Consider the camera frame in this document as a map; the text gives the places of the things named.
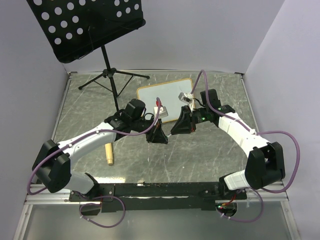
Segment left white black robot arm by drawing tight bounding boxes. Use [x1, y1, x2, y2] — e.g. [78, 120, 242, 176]
[31, 99, 168, 201]

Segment wooden toy microphone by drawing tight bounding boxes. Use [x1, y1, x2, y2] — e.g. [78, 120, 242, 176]
[105, 143, 114, 166]

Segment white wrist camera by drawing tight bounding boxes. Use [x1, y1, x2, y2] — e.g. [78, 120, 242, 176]
[178, 92, 195, 112]
[153, 99, 169, 119]

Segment black perforated music stand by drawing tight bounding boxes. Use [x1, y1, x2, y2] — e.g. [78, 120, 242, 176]
[27, 0, 146, 99]

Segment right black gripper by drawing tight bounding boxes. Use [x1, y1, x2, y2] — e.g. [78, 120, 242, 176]
[170, 105, 209, 136]

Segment yellow framed whiteboard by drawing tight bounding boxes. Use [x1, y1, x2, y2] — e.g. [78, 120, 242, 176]
[136, 78, 193, 123]

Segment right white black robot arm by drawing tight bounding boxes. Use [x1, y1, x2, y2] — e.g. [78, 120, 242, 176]
[170, 89, 286, 199]

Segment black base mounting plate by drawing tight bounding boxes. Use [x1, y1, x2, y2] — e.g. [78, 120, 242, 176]
[69, 181, 247, 213]

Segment aluminium extrusion rail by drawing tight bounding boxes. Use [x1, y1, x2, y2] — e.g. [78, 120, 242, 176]
[24, 189, 71, 205]

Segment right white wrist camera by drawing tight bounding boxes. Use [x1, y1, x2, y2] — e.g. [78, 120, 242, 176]
[178, 92, 195, 112]

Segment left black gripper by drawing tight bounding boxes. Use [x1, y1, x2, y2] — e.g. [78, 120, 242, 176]
[131, 114, 168, 144]

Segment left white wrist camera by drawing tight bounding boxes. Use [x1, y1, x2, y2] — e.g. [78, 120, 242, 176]
[153, 99, 169, 119]

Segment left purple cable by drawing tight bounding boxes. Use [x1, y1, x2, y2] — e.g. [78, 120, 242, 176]
[26, 96, 162, 228]

